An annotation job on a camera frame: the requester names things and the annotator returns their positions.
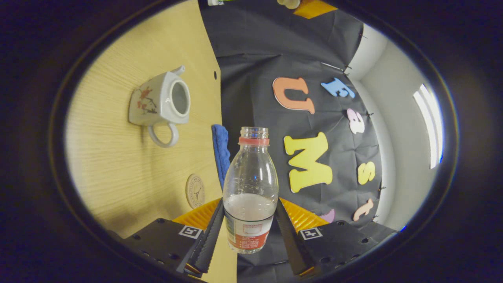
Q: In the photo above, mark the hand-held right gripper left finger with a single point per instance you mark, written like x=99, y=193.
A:
x=208, y=239

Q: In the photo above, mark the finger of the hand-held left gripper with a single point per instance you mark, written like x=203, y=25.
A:
x=314, y=8

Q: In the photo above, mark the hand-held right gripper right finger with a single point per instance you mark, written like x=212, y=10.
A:
x=289, y=239

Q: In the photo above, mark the white teacup lid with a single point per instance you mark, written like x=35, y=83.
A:
x=289, y=3

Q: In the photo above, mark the clear plastic water bottle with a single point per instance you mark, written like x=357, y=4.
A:
x=250, y=212

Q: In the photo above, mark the round printed coaster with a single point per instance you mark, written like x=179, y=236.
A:
x=195, y=191

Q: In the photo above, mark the white floral teacup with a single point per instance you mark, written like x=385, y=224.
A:
x=153, y=102

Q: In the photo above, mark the black backdrop cloth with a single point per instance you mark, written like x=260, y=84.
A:
x=255, y=59

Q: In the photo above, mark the blue towel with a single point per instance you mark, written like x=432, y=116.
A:
x=222, y=153

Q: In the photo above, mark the ceiling light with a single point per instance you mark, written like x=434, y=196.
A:
x=429, y=125

